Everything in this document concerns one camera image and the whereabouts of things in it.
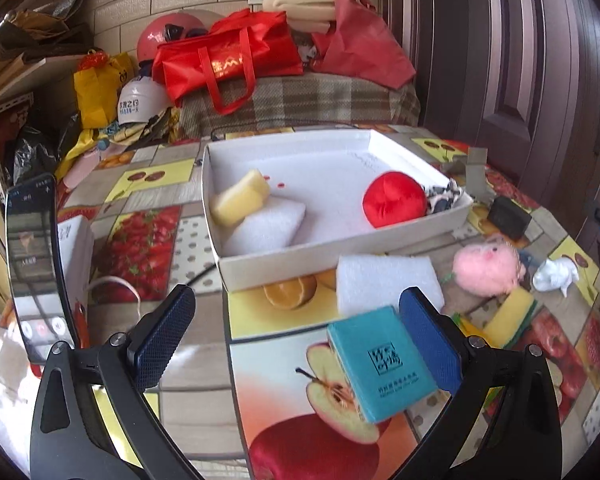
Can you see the brown door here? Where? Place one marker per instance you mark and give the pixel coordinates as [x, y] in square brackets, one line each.
[520, 60]

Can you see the pile of cardboard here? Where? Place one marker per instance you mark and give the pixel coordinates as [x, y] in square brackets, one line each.
[40, 25]

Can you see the fruit print tablecloth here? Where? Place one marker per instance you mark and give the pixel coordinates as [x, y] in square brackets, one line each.
[280, 410]

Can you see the red tote bag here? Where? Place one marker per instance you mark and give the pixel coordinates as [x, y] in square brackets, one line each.
[230, 55]

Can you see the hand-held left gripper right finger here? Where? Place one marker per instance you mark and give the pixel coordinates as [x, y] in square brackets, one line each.
[430, 345]

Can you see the white carton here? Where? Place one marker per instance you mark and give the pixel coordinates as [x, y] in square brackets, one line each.
[77, 255]

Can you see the yellow shopping bag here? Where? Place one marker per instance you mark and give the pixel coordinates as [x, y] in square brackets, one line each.
[97, 90]

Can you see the small white plush toy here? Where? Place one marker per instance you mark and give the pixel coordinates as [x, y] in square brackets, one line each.
[554, 274]

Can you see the grey tape strip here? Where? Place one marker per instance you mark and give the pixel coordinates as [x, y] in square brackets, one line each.
[476, 172]

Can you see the black white patterned cloth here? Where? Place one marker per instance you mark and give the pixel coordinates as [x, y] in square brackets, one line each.
[442, 197]

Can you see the yellow green scrub sponge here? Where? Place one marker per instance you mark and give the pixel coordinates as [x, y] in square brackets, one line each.
[512, 317]

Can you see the red helmet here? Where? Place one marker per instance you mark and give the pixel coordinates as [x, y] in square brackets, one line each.
[155, 37]

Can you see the teal tissue pack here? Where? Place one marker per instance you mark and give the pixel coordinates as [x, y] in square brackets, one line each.
[380, 360]

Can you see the yellow sponge block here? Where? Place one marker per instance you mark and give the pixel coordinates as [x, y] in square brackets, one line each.
[239, 199]

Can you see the white helmet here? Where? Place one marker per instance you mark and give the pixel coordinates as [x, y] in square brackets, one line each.
[137, 102]

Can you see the black plastic bag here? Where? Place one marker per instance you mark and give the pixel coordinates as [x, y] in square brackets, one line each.
[32, 152]

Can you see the plaid sofa cover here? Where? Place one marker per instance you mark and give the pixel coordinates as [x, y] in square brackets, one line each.
[330, 100]

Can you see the red cloth bag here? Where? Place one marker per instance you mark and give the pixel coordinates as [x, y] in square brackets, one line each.
[360, 47]

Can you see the small black box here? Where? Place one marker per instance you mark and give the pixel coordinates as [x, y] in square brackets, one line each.
[510, 216]

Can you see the white foam block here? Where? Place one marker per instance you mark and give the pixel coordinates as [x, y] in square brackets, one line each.
[380, 280]
[267, 227]

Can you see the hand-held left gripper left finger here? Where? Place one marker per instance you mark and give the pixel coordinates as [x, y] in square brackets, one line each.
[164, 336]

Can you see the black smartphone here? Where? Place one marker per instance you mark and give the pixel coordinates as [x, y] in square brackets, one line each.
[30, 260]

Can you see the pink plush toy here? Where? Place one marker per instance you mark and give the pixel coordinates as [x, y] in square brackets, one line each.
[487, 267]

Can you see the white cardboard box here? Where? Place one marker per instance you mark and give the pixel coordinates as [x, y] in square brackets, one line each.
[330, 185]

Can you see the red plush ball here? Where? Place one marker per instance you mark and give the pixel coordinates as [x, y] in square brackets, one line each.
[394, 201]

